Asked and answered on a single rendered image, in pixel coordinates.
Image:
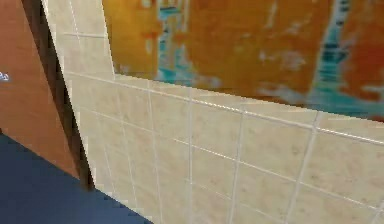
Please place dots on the brown wooden room door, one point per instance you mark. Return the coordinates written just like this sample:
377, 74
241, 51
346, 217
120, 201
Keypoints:
23, 100

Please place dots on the orange and teal wall painting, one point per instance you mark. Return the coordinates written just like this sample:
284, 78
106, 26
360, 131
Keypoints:
240, 50

